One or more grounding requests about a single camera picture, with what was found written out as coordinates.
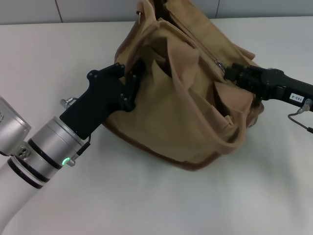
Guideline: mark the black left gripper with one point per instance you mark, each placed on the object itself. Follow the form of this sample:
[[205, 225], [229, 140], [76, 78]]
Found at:
[[97, 102]]

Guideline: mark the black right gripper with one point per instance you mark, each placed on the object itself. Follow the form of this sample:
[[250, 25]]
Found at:
[[286, 85]]

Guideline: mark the silver metal zipper pull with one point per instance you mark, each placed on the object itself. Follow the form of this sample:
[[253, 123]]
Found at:
[[220, 65]]

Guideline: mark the khaki canvas food bag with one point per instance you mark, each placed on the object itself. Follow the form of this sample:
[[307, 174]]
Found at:
[[176, 110]]

